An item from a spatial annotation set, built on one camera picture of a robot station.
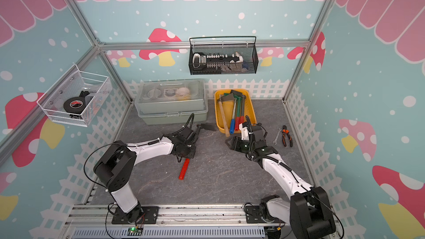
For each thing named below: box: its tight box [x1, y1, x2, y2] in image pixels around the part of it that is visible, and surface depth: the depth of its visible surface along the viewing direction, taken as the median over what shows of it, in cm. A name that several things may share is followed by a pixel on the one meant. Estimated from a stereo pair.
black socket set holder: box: [192, 52, 245, 70], surface depth 91 cm
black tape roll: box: [63, 96, 87, 114], surface depth 71 cm
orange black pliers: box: [281, 125, 294, 148], surface depth 102 cm
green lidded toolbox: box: [134, 79, 209, 126], surface depth 100 cm
